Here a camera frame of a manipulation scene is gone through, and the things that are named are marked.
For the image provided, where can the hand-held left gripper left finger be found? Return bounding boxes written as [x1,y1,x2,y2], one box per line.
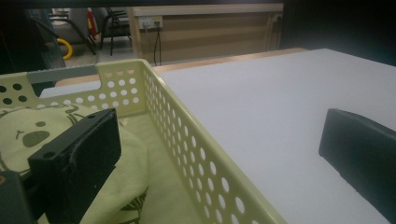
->
[27,107,123,224]

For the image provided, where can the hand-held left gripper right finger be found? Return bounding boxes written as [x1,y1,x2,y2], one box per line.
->
[318,107,396,224]

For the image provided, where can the green koala print baby romper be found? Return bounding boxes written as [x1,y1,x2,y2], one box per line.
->
[0,104,149,224]

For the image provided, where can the pale yellow perforated plastic basket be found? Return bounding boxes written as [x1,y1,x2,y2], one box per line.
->
[0,58,289,224]

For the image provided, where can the white table cover sheet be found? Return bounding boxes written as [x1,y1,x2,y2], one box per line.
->
[40,48,396,224]

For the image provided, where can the dark cabinet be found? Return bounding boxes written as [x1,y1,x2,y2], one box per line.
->
[0,7,66,76]

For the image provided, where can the black metal chair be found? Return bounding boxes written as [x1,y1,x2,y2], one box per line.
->
[99,7,132,57]

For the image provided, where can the red cylinder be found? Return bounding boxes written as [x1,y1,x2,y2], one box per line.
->
[86,7,98,38]

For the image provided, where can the yellow hose ring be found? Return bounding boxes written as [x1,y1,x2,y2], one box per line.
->
[56,37,74,61]

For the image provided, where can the black power cable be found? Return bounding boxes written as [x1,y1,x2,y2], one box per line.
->
[152,26,163,66]

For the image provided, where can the white wall power outlet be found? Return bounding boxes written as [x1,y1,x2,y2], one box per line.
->
[137,15,163,31]

